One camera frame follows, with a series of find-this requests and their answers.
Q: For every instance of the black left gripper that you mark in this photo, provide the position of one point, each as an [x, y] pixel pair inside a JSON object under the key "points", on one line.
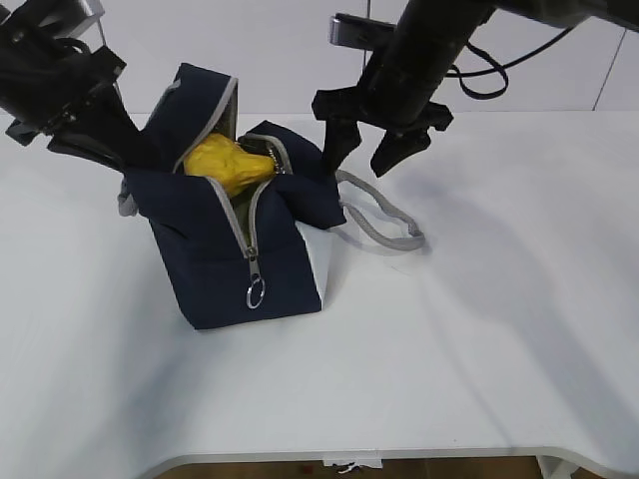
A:
{"points": [[43, 92]]}

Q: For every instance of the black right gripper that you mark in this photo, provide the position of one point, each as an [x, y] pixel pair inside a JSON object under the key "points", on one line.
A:
{"points": [[396, 102]]}

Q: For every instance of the yellow pear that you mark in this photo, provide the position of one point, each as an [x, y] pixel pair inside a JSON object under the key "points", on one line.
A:
{"points": [[219, 158]]}

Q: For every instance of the navy blue lunch bag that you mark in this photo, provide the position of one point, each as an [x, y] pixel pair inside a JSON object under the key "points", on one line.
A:
{"points": [[217, 277]]}

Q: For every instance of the green lid glass container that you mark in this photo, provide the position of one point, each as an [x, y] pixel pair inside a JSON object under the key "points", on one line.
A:
{"points": [[241, 205]]}

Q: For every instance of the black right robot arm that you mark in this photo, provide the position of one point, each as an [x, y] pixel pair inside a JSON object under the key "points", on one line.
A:
{"points": [[410, 59]]}

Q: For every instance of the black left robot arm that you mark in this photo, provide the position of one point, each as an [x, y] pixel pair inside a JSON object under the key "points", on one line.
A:
{"points": [[20, 27]]}

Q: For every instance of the white tape scrap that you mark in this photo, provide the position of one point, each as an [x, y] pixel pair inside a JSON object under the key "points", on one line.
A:
{"points": [[347, 462]]}

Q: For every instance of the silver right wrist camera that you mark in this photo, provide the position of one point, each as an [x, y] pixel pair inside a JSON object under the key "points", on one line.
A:
{"points": [[358, 32]]}

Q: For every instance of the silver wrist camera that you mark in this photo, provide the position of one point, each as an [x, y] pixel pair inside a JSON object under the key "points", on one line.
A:
{"points": [[358, 32], [69, 14]]}

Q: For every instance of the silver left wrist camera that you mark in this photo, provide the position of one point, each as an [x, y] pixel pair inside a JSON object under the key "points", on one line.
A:
{"points": [[69, 14]]}

